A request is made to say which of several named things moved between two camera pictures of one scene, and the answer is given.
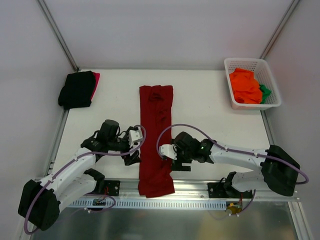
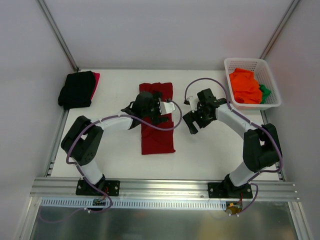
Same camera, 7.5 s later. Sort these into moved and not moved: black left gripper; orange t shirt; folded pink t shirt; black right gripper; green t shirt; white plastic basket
Moved: black right gripper; black left gripper
Not moved: folded pink t shirt; white plastic basket; green t shirt; orange t shirt
